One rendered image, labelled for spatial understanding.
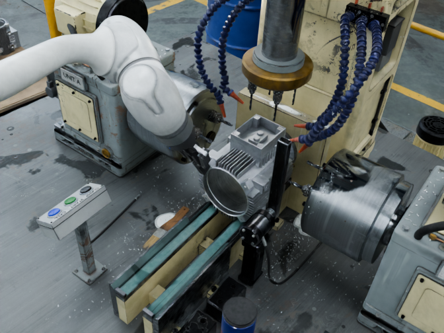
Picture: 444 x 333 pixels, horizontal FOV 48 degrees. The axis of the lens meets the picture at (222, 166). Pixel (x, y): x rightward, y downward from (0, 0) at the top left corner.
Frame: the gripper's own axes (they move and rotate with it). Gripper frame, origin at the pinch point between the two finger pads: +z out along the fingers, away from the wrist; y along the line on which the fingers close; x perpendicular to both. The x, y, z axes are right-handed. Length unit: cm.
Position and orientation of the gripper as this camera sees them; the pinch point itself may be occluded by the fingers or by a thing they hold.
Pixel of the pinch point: (201, 164)
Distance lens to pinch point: 130.7
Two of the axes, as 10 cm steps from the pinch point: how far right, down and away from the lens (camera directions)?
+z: 2.5, 3.9, 8.9
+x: -5.4, 8.2, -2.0
